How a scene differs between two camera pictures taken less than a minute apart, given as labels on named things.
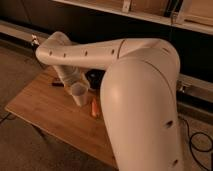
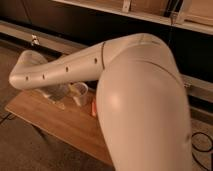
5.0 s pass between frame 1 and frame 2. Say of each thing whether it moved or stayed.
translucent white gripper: moved
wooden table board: stayed
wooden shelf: stayed
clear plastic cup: stayed
